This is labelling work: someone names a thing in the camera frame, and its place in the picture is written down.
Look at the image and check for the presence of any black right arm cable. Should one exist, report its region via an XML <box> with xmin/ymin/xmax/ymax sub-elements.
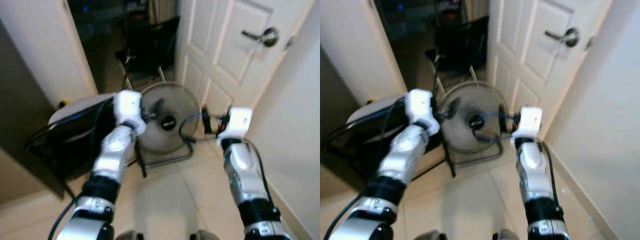
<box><xmin>474</xmin><ymin>112</ymin><xmax>560</xmax><ymax>206</ymax></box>
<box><xmin>179</xmin><ymin>112</ymin><xmax>275</xmax><ymax>206</ymax></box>

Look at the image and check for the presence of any black chair with metal legs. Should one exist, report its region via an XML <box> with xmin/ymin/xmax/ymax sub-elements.
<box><xmin>425</xmin><ymin>15</ymin><xmax>490</xmax><ymax>90</ymax></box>
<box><xmin>115</xmin><ymin>17</ymin><xmax>181</xmax><ymax>91</ymax></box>

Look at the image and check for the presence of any silver lever door handle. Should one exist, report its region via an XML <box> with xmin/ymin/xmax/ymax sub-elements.
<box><xmin>241</xmin><ymin>27</ymin><xmax>281</xmax><ymax>48</ymax></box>
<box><xmin>544</xmin><ymin>27</ymin><xmax>581</xmax><ymax>48</ymax></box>

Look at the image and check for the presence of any grey robot leg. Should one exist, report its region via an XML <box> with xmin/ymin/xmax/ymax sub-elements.
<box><xmin>115</xmin><ymin>230</ymin><xmax>146</xmax><ymax>240</ymax></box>
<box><xmin>492</xmin><ymin>229</ymin><xmax>521</xmax><ymax>240</ymax></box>
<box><xmin>412</xmin><ymin>230</ymin><xmax>448</xmax><ymax>240</ymax></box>
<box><xmin>190</xmin><ymin>230</ymin><xmax>221</xmax><ymax>240</ymax></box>

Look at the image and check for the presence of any grey wardrobe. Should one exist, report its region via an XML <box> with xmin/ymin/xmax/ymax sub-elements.
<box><xmin>0</xmin><ymin>20</ymin><xmax>68</xmax><ymax>203</ymax></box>
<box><xmin>320</xmin><ymin>47</ymin><xmax>371</xmax><ymax>201</ymax></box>

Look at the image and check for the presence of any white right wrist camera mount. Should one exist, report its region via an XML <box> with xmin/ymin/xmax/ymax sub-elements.
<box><xmin>218</xmin><ymin>107</ymin><xmax>253</xmax><ymax>141</ymax></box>
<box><xmin>511</xmin><ymin>106</ymin><xmax>544</xmax><ymax>141</ymax></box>

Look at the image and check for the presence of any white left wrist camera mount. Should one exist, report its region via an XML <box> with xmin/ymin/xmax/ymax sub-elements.
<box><xmin>405</xmin><ymin>89</ymin><xmax>441</xmax><ymax>136</ymax></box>
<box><xmin>113</xmin><ymin>90</ymin><xmax>147</xmax><ymax>136</ymax></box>

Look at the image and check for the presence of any grey robot left leg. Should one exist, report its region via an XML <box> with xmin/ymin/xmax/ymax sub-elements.
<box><xmin>115</xmin><ymin>230</ymin><xmax>146</xmax><ymax>240</ymax></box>
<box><xmin>412</xmin><ymin>230</ymin><xmax>448</xmax><ymax>240</ymax></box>

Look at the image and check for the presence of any white panelled door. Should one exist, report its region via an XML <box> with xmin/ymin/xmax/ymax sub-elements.
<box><xmin>487</xmin><ymin>0</ymin><xmax>613</xmax><ymax>136</ymax></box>
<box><xmin>175</xmin><ymin>0</ymin><xmax>313</xmax><ymax>136</ymax></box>

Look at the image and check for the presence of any grey robot right leg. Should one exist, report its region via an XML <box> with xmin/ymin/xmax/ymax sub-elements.
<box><xmin>492</xmin><ymin>229</ymin><xmax>521</xmax><ymax>240</ymax></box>
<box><xmin>190</xmin><ymin>230</ymin><xmax>221</xmax><ymax>240</ymax></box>

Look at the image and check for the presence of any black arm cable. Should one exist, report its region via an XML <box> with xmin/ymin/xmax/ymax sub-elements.
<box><xmin>324</xmin><ymin>97</ymin><xmax>408</xmax><ymax>240</ymax></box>
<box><xmin>48</xmin><ymin>99</ymin><xmax>117</xmax><ymax>240</ymax></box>
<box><xmin>474</xmin><ymin>112</ymin><xmax>560</xmax><ymax>206</ymax></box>
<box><xmin>179</xmin><ymin>112</ymin><xmax>275</xmax><ymax>206</ymax></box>

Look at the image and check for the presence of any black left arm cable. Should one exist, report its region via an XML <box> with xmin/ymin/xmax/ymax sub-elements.
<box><xmin>48</xmin><ymin>99</ymin><xmax>117</xmax><ymax>240</ymax></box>
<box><xmin>324</xmin><ymin>97</ymin><xmax>408</xmax><ymax>240</ymax></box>

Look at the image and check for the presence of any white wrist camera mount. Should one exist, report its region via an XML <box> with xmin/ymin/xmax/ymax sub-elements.
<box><xmin>511</xmin><ymin>106</ymin><xmax>544</xmax><ymax>141</ymax></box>
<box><xmin>218</xmin><ymin>107</ymin><xmax>253</xmax><ymax>141</ymax></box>
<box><xmin>405</xmin><ymin>89</ymin><xmax>441</xmax><ymax>136</ymax></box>
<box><xmin>113</xmin><ymin>90</ymin><xmax>147</xmax><ymax>136</ymax></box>

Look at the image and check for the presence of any white round basin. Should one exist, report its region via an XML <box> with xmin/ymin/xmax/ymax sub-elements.
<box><xmin>47</xmin><ymin>94</ymin><xmax>118</xmax><ymax>126</ymax></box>

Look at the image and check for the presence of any grey floor fan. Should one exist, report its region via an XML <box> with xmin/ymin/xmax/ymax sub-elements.
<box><xmin>135</xmin><ymin>82</ymin><xmax>201</xmax><ymax>168</ymax></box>
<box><xmin>437</xmin><ymin>81</ymin><xmax>508</xmax><ymax>167</ymax></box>

